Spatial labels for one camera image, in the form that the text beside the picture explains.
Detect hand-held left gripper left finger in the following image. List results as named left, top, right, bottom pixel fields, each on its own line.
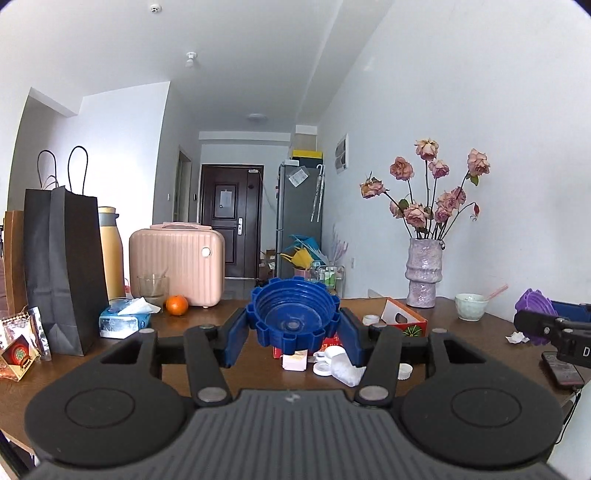
left=99, top=307, right=253, bottom=408

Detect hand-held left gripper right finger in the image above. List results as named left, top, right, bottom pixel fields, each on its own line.
left=338, top=307, right=493, bottom=408

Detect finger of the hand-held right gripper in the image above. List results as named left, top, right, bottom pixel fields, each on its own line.
left=513, top=309, right=562, bottom=345
left=551, top=300, right=591, bottom=324

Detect purple plastic lid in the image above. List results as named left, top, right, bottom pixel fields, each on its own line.
left=516, top=288, right=556, bottom=346

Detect large blue ribbed cap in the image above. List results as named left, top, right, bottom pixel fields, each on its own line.
left=250, top=278, right=341, bottom=350

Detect smartphone with red case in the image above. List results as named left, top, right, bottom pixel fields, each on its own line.
left=540, top=351, right=587, bottom=389

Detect clear plastic wrapper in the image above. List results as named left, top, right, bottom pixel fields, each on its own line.
left=329, top=355, right=368, bottom=387

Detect pale green bowl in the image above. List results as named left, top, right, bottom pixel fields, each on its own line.
left=455, top=293, right=489, bottom=322

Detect pale dried reeds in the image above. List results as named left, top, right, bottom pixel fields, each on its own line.
left=331, top=223, right=350, bottom=267

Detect purple ceramic vase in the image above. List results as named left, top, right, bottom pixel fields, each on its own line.
left=405, top=237, right=445, bottom=309

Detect clear drinking glass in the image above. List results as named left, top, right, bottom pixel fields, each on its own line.
left=137, top=272, right=170, bottom=309

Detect blue and yellow bags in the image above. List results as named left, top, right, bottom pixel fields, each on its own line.
left=279, top=234, right=331, bottom=273

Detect pink hard-shell suitcase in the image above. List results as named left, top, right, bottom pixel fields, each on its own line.
left=129, top=222, right=226, bottom=309

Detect dark brown door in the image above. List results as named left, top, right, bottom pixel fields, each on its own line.
left=199, top=164, right=263, bottom=280

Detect blue tissue pack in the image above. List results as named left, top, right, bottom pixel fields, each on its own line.
left=99, top=297, right=163, bottom=340

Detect grey refrigerator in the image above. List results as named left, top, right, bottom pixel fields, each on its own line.
left=276, top=163, right=324, bottom=280

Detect dried pink roses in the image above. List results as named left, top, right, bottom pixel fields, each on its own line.
left=359, top=137, right=491, bottom=242

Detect hanging clear umbrellas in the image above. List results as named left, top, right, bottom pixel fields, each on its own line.
left=311, top=163, right=326, bottom=225

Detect yellow thermos bottle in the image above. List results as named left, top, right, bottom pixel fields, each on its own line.
left=97, top=206, right=126, bottom=301

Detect black paper bag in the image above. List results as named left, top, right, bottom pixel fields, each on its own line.
left=23, top=146, right=110, bottom=356

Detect silver snack packet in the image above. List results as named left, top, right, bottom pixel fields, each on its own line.
left=28, top=305, right=52, bottom=362

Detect red desk calendar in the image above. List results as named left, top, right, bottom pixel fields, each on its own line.
left=0, top=311, right=40, bottom=382

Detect brown paper bag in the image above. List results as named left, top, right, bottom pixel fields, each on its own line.
left=3, top=209, right=28, bottom=315

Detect black charging cable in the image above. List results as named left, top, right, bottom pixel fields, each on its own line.
left=555, top=387, right=581, bottom=445

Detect wire rack with bottles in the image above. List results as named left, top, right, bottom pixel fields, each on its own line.
left=310, top=260, right=345, bottom=296

